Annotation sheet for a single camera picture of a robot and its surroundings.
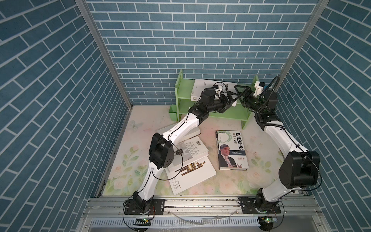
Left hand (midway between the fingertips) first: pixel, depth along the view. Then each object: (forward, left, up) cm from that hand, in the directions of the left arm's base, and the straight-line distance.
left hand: (237, 100), depth 76 cm
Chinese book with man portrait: (-14, -2, -32) cm, 35 cm away
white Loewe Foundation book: (+19, +18, -4) cm, 27 cm away
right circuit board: (-50, -13, -36) cm, 63 cm away
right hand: (+6, +1, +3) cm, 7 cm away
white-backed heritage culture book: (-3, +24, -27) cm, 36 cm away
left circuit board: (-48, +49, -39) cm, 79 cm away
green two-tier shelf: (+13, +29, -13) cm, 34 cm away
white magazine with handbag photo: (-14, +26, -30) cm, 42 cm away
